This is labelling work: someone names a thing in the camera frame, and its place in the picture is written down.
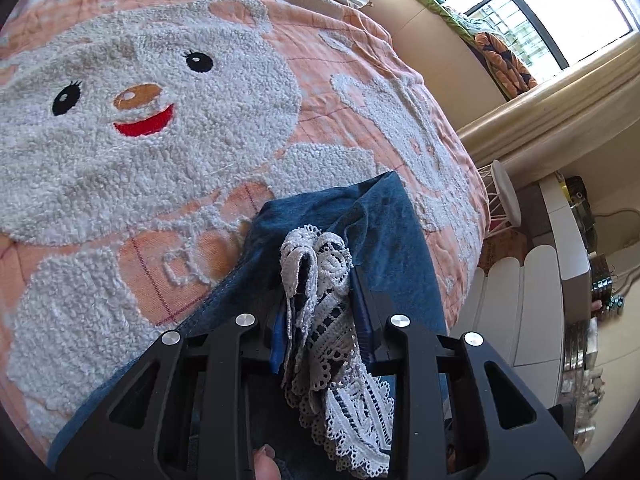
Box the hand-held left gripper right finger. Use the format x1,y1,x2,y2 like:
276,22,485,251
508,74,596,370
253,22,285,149
350,266,586,480

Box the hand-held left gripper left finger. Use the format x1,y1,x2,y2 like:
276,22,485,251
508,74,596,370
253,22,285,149
50,285,291,480

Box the blue pants with lace trim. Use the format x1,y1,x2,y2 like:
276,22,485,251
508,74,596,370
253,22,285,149
47,171,451,480

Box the person's left hand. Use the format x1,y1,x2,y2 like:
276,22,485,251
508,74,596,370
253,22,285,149
252,445,283,480

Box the white chair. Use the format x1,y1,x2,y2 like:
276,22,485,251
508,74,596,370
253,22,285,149
450,245,568,396

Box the peach printed blanket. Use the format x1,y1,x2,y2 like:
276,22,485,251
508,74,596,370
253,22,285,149
0,0,491,466

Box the white desk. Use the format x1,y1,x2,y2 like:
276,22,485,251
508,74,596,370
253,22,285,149
520,175,593,326

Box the cream curtain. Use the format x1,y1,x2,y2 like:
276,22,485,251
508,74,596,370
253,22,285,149
457,30,640,196

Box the orange patterned blanket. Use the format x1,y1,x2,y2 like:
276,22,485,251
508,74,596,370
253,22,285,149
472,30,538,101

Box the green windowsill mat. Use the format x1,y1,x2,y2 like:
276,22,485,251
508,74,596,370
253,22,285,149
380,0,501,51

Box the window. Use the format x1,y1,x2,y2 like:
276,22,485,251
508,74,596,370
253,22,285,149
465,0,633,71

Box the white wire stool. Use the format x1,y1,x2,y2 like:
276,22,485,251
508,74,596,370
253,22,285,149
475,159,523,233

